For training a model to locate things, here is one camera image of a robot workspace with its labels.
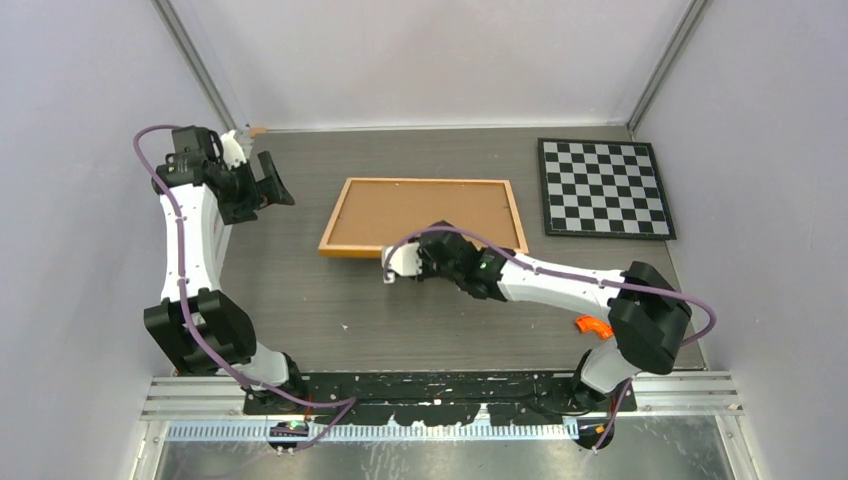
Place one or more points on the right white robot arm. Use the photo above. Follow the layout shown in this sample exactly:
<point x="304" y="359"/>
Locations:
<point x="647" y="319"/>

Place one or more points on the wooden picture frame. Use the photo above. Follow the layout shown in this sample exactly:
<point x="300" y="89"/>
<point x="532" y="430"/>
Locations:
<point x="372" y="213"/>

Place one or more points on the orange curved plastic piece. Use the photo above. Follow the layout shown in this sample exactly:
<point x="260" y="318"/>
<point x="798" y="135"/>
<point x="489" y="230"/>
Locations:
<point x="589" y="324"/>

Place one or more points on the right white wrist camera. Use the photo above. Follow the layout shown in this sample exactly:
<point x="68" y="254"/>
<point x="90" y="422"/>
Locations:
<point x="403" y="261"/>

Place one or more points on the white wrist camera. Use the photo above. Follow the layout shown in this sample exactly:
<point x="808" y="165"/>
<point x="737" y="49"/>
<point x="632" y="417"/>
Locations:
<point x="403" y="261"/>
<point x="233" y="154"/>

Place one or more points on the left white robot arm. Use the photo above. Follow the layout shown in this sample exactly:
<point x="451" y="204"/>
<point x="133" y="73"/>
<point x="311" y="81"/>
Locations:
<point x="205" y="187"/>

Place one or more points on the black white chessboard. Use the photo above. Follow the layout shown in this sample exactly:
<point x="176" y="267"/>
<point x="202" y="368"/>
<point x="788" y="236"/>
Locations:
<point x="602" y="189"/>

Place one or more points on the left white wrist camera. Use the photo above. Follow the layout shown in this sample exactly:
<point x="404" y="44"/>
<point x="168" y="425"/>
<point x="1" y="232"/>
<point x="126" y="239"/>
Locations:
<point x="233" y="154"/>

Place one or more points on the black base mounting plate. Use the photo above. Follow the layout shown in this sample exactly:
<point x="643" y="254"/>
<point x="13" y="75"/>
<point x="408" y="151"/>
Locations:
<point x="508" y="398"/>

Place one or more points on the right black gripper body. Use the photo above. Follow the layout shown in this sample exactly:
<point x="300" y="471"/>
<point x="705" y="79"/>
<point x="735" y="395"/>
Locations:
<point x="430" y="269"/>

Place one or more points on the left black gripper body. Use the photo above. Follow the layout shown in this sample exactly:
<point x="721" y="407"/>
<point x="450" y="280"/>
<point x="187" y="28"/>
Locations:
<point x="238" y="198"/>

